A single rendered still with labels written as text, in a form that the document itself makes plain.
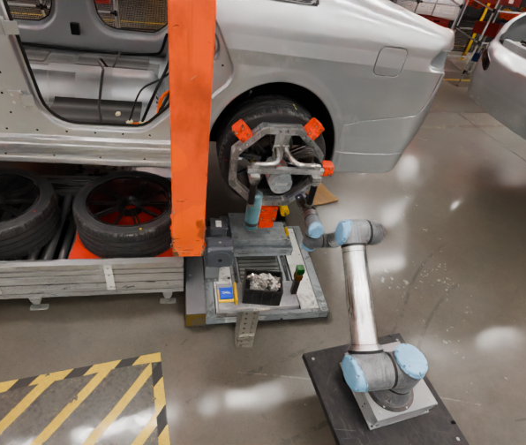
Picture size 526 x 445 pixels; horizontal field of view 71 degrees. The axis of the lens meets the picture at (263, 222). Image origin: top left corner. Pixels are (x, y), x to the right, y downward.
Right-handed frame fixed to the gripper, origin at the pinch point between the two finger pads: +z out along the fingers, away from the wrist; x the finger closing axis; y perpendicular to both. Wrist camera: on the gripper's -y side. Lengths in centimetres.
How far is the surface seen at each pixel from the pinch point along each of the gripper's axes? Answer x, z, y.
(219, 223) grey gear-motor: -51, -7, -22
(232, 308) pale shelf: -49, -74, -22
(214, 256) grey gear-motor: -59, -29, -20
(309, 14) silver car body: 61, 9, -82
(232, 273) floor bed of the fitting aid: -69, -18, 11
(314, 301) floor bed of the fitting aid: -32, -46, 47
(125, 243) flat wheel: -89, -25, -62
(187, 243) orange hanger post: -52, -44, -51
